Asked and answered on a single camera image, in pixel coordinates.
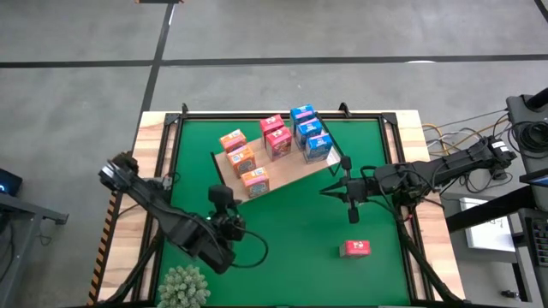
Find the pale green artificial plant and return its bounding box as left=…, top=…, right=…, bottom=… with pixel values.
left=157, top=264, right=212, bottom=308

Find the black device with blue light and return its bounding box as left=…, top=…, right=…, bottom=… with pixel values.
left=0, top=167, right=24, bottom=198

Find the yellow black hazard tape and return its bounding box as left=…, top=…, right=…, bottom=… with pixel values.
left=87, top=187, right=120, bottom=305

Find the orange Mini Wheats cereal box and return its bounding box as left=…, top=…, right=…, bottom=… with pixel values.
left=240, top=165, right=271, bottom=200
left=225, top=144, right=258, bottom=176
left=218, top=128, right=248, bottom=154

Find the coiled black cable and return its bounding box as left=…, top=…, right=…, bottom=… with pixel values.
left=509, top=121, right=548, bottom=160

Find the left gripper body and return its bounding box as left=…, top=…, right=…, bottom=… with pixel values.
left=208, top=184, right=241, bottom=243

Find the black beam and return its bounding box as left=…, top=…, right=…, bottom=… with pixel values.
left=444, top=184, right=536, bottom=234

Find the dark keyboard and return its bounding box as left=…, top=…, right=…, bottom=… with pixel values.
left=525, top=216, right=548, bottom=269

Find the red Froot Loops cereal box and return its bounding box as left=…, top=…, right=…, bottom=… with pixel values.
left=265, top=126, right=294, bottom=163
left=259, top=114, right=286, bottom=137
left=339, top=240, right=372, bottom=259

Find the green table mat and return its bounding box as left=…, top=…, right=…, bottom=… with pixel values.
left=157, top=119, right=411, bottom=307

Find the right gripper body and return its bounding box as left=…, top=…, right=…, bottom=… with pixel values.
left=341, top=156, right=378, bottom=224

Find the blue Rice Krispies cereal box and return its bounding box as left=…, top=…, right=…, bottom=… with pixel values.
left=295, top=117, right=325, bottom=149
left=302, top=132, right=334, bottom=165
left=289, top=104, right=317, bottom=125

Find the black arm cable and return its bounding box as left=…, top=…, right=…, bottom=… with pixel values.
left=358, top=163, right=414, bottom=222
left=230, top=228, right=271, bottom=270

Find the white board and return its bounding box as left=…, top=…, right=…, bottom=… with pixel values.
left=460, top=197, right=517, bottom=253

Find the wooden shelf with black legs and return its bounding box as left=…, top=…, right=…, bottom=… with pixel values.
left=210, top=113, right=345, bottom=206

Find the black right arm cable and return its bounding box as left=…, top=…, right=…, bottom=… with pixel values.
left=358, top=163, right=414, bottom=222

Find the yellow cable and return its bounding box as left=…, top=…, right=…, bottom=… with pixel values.
left=421, top=122, right=489, bottom=149

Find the grey equipment cart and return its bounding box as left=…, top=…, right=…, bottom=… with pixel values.
left=506, top=87, right=548, bottom=189

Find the black metal table frame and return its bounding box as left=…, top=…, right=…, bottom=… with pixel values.
left=97, top=102, right=466, bottom=308

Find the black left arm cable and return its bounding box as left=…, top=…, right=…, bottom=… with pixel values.
left=230, top=228, right=271, bottom=270

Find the grey metal side table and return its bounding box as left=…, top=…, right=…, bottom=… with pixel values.
left=0, top=192, right=69, bottom=308

